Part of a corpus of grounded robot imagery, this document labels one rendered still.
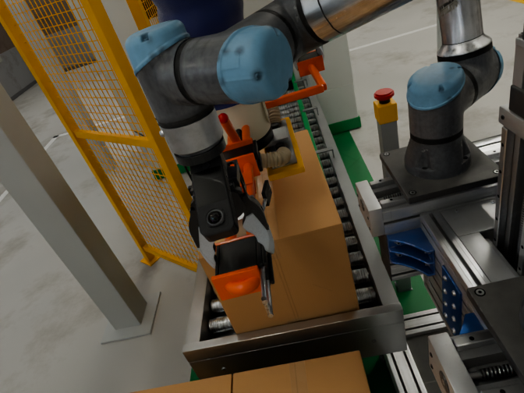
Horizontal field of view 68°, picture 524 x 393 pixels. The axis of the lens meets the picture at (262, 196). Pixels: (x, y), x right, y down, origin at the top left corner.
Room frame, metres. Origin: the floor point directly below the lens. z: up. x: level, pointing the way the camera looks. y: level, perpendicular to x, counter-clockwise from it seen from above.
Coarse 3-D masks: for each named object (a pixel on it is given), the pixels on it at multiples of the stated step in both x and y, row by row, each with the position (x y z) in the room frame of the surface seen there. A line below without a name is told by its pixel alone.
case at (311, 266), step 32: (288, 192) 1.00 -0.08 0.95; (320, 192) 0.95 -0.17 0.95; (288, 224) 0.85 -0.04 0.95; (320, 224) 0.81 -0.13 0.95; (288, 256) 0.80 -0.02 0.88; (320, 256) 0.79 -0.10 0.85; (288, 288) 0.81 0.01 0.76; (320, 288) 0.80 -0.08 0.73; (352, 288) 0.78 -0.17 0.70; (256, 320) 0.82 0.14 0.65; (288, 320) 0.81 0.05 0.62
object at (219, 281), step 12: (228, 240) 0.52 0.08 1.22; (240, 240) 0.51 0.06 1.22; (252, 240) 0.50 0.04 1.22; (216, 252) 0.50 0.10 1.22; (228, 252) 0.49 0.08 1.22; (240, 252) 0.48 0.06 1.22; (252, 252) 0.47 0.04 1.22; (216, 264) 0.47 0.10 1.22; (228, 264) 0.46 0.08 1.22; (240, 264) 0.45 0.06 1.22; (252, 264) 0.44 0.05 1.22; (216, 276) 0.44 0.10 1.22; (228, 276) 0.44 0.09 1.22; (240, 276) 0.43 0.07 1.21; (252, 276) 0.43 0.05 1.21; (216, 288) 0.44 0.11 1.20
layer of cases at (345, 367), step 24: (312, 360) 0.70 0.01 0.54; (336, 360) 0.68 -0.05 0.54; (360, 360) 0.65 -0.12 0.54; (192, 384) 0.75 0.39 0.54; (216, 384) 0.73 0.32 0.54; (240, 384) 0.70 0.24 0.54; (264, 384) 0.68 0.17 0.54; (288, 384) 0.65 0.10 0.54; (312, 384) 0.63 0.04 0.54; (336, 384) 0.61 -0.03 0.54; (360, 384) 0.59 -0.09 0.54
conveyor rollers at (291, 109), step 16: (288, 112) 2.57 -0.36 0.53; (304, 128) 2.22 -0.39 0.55; (320, 144) 1.95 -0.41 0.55; (320, 160) 1.84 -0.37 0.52; (336, 192) 1.48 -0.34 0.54; (352, 240) 1.13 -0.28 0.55; (352, 256) 1.05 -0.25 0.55; (352, 272) 0.97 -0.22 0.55; (368, 272) 0.97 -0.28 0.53; (368, 288) 0.89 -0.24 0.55; (224, 320) 0.95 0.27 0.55
